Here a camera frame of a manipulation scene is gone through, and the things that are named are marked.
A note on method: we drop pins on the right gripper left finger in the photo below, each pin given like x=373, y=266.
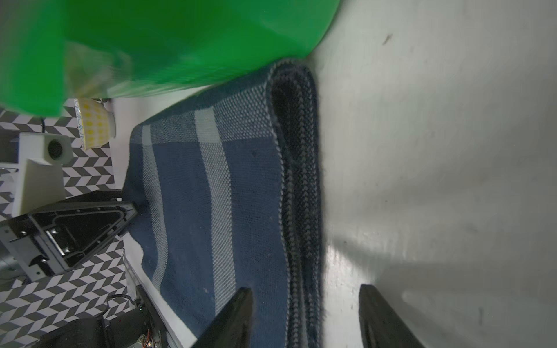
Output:
x=232, y=326

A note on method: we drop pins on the navy striped scarf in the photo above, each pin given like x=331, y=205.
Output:
x=227, y=188

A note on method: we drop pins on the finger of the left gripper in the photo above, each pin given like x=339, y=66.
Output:
x=58, y=238

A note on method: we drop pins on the patterned small bowl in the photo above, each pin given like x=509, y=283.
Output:
x=96, y=124

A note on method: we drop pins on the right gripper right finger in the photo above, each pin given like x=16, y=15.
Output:
x=381, y=326

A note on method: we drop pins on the green plastic basket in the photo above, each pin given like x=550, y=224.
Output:
x=52, y=51

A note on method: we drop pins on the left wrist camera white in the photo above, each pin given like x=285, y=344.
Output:
x=41, y=157

